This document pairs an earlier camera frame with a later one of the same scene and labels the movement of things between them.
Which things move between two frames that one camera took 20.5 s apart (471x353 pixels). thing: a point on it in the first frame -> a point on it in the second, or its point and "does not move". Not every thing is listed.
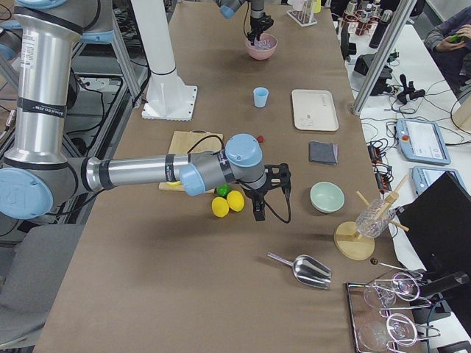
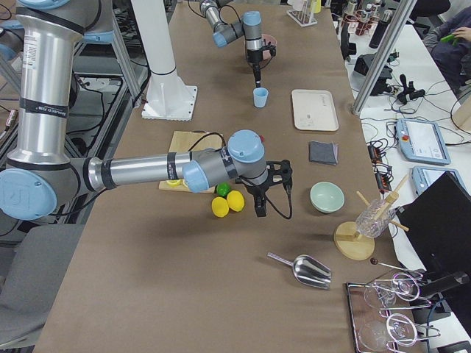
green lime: x=223 y=189 does not move
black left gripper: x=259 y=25 -> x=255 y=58
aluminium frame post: x=406 y=10 does not move
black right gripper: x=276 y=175 does not move
